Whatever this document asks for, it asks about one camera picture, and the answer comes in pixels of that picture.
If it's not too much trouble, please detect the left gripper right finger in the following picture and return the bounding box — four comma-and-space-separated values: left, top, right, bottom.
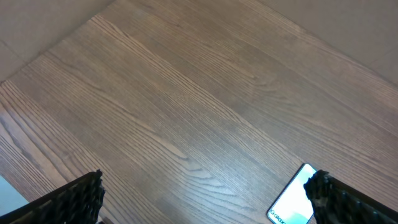
303, 170, 397, 224

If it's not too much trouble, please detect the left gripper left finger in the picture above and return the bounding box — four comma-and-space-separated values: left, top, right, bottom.
1, 170, 105, 224

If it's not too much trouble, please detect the Samsung Galaxy smartphone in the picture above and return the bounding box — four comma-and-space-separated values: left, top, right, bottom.
267, 164, 317, 224

